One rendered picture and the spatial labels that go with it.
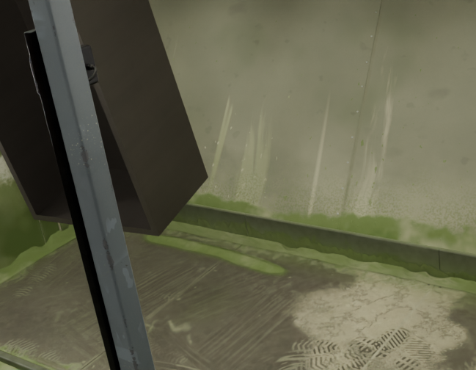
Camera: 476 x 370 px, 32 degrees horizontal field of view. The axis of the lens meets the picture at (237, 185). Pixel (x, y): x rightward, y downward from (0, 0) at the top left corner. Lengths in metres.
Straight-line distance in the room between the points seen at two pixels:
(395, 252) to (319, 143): 0.57
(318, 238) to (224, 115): 0.76
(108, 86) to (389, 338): 1.26
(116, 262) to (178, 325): 1.62
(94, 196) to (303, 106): 2.16
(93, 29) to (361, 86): 1.29
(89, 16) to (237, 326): 1.24
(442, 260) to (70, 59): 2.05
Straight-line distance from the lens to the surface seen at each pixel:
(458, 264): 3.13
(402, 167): 3.24
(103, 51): 2.57
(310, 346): 2.87
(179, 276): 3.44
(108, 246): 1.49
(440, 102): 3.24
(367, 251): 3.29
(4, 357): 3.23
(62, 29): 1.38
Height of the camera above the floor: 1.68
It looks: 23 degrees down
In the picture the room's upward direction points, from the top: 9 degrees counter-clockwise
